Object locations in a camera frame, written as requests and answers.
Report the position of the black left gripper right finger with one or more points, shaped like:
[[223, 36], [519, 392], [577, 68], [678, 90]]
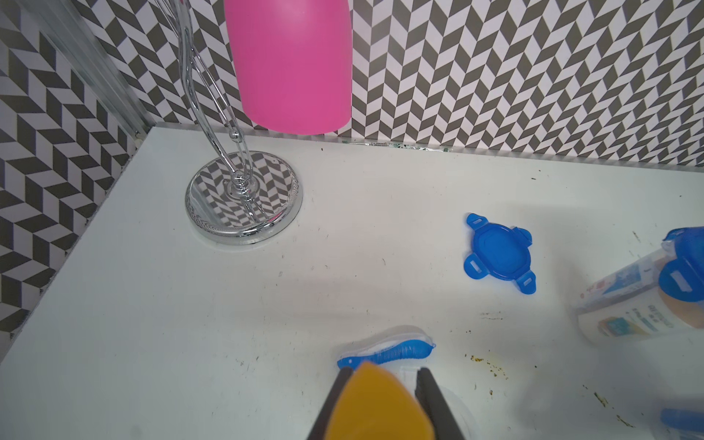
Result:
[[435, 406]]

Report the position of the pink plastic wine glass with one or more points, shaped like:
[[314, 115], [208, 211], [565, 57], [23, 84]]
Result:
[[293, 61]]

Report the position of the tall clear container back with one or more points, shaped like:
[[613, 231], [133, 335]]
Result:
[[629, 305]]

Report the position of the aluminium left corner post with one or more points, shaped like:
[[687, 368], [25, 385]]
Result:
[[68, 32]]

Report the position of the white tube gold cap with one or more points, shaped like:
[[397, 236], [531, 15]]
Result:
[[374, 404]]

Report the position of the blue toothbrush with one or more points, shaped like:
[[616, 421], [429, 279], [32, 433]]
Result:
[[394, 344]]

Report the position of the blue lid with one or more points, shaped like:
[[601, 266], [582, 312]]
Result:
[[500, 252], [682, 424], [682, 277]]

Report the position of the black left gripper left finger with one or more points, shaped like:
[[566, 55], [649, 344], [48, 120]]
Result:
[[318, 430]]

